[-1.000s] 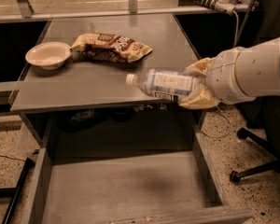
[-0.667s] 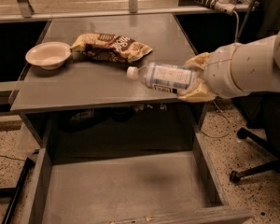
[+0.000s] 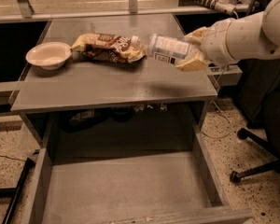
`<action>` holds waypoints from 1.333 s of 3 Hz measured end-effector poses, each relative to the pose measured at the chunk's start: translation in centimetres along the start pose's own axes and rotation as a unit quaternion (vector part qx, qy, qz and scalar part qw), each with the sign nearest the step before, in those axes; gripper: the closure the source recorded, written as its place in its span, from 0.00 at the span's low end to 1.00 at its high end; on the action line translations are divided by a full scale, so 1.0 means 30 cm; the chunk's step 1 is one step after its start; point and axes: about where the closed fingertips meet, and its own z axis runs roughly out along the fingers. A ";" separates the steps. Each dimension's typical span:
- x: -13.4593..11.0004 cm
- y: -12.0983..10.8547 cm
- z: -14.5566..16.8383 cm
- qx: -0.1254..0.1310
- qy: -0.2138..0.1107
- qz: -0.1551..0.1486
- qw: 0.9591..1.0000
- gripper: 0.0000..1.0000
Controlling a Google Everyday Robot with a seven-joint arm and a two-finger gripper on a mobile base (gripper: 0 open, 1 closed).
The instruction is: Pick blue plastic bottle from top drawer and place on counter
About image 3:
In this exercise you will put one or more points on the blue label plastic bottle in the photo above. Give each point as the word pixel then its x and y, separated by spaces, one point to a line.
pixel 164 48

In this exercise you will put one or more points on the yellow brown chip bag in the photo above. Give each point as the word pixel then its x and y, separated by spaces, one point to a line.
pixel 108 48

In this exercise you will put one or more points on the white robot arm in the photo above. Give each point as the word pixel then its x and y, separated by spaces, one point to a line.
pixel 229 41

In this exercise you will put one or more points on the white power strip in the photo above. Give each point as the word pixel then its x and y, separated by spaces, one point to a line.
pixel 223 6

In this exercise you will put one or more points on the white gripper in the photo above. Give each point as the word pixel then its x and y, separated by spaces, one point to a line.
pixel 215 43

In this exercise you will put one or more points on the white bowl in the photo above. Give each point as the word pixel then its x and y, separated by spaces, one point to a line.
pixel 49 56

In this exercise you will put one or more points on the open grey top drawer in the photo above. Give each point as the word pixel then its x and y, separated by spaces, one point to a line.
pixel 147 172

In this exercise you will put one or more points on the black floor frame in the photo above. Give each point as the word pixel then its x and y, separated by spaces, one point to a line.
pixel 15 172

